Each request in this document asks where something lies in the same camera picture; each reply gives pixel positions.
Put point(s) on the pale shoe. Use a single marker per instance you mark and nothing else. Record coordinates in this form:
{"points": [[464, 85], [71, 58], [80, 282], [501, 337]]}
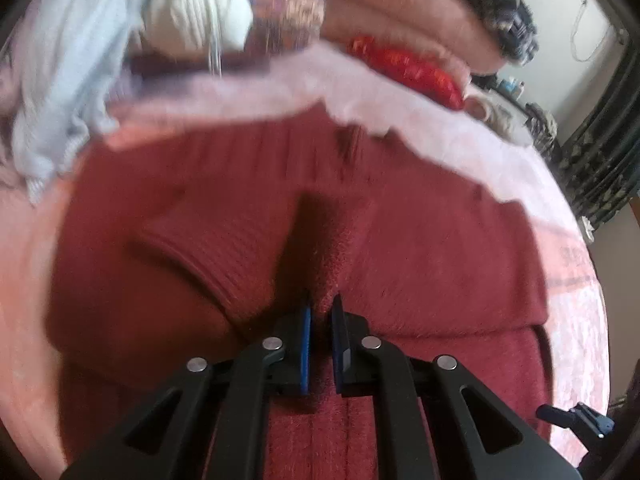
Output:
{"points": [[492, 112]]}

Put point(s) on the dark patterned cloth pile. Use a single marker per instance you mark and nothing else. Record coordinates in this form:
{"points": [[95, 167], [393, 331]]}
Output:
{"points": [[542, 127]]}

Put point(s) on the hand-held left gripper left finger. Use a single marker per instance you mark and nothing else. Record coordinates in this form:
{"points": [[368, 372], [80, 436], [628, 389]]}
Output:
{"points": [[305, 352]]}

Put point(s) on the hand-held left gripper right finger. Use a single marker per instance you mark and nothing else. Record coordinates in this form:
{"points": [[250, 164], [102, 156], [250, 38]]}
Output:
{"points": [[340, 357]]}

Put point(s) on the purple patterned cushion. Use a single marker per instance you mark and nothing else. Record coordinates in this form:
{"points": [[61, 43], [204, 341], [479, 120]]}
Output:
{"points": [[285, 10]]}

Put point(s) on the cream white garment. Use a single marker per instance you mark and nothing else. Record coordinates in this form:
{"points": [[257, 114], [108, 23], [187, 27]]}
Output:
{"points": [[190, 5]]}

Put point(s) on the folded pink quilt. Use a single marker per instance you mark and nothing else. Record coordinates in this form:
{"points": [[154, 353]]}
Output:
{"points": [[400, 5]]}

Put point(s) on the pale blue knit garment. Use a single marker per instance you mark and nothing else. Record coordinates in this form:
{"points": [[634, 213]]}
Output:
{"points": [[75, 35]]}

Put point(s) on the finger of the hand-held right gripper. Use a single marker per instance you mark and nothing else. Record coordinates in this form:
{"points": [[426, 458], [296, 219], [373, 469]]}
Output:
{"points": [[585, 417]]}

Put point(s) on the pink patterned blanket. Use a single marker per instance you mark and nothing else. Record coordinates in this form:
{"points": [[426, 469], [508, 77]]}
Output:
{"points": [[575, 320]]}

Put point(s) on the dark camouflage curtain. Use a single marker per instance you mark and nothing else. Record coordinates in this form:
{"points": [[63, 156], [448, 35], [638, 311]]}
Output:
{"points": [[600, 170]]}

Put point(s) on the dark plaid cloth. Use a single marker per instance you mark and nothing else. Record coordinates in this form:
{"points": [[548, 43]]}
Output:
{"points": [[505, 15]]}

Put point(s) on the dark red knit sweater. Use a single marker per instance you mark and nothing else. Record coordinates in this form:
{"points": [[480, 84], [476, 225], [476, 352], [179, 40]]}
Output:
{"points": [[425, 260]]}

